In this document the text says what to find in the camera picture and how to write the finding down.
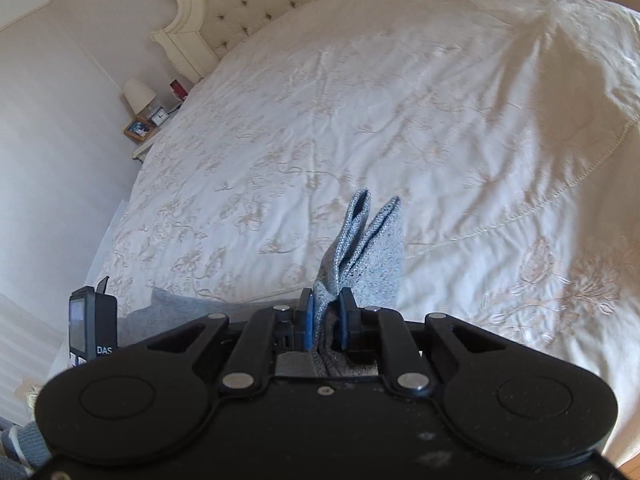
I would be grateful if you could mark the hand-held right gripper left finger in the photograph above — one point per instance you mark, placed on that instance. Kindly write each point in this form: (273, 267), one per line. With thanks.
(308, 317)

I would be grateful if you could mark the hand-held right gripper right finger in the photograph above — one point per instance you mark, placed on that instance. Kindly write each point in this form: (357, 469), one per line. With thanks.
(344, 317)

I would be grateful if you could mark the grey pants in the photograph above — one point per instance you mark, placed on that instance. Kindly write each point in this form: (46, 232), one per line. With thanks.
(370, 255)

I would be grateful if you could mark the person's left forearm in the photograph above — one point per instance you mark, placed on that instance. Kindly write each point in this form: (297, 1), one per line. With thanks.
(22, 447)

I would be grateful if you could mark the cream nightstand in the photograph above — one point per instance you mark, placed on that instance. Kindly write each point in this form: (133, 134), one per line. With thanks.
(146, 147)

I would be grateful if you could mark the cream embroidered bedspread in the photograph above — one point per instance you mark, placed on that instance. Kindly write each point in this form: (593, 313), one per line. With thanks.
(400, 110)

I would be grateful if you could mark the small white alarm clock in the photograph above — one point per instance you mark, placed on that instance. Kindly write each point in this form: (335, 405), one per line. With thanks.
(159, 116)

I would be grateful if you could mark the cream table lamp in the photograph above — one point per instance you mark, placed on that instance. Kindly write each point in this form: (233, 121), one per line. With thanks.
(138, 94)

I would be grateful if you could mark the red box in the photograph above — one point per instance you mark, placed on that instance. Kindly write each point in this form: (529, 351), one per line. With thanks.
(178, 89)

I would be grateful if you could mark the cream tufted headboard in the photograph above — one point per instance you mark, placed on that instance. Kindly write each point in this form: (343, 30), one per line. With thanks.
(250, 0)

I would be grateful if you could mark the wooden photo frame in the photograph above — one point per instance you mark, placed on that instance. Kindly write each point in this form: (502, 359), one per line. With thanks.
(138, 129)

